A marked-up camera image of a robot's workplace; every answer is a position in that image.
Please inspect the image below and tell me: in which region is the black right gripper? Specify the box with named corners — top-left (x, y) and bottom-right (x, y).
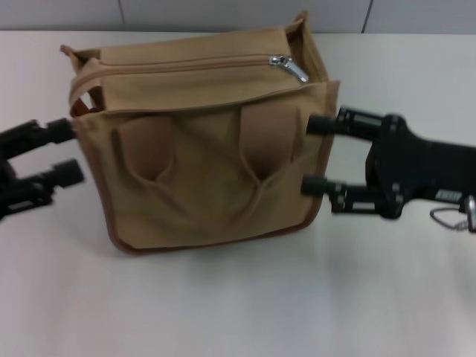
top-left (300, 106), bottom-right (476, 220)

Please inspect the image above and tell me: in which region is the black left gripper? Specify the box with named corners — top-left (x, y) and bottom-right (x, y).
top-left (0, 118), bottom-right (85, 220)

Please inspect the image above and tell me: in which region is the silver metal zipper pull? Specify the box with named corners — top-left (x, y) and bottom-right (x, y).
top-left (268, 54), bottom-right (310, 84)

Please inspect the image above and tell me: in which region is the khaki canvas food bag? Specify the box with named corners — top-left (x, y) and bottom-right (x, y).
top-left (60, 10), bottom-right (341, 257)

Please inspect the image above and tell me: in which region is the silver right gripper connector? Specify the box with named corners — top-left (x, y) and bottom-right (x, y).
top-left (463, 195), bottom-right (476, 234)

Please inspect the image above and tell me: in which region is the grey right gripper cable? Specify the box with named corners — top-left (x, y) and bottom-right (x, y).
top-left (429, 206), bottom-right (470, 234)

